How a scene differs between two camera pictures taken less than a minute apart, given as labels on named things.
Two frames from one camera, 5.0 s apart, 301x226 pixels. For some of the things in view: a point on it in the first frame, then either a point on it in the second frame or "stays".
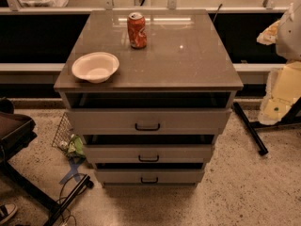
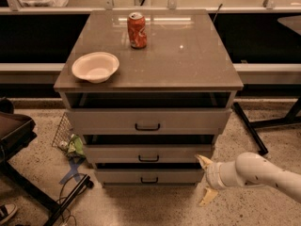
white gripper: [290, 37] -> [213, 175]
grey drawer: [148, 153] stays
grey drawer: [150, 177] stays
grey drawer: [149, 121] stays
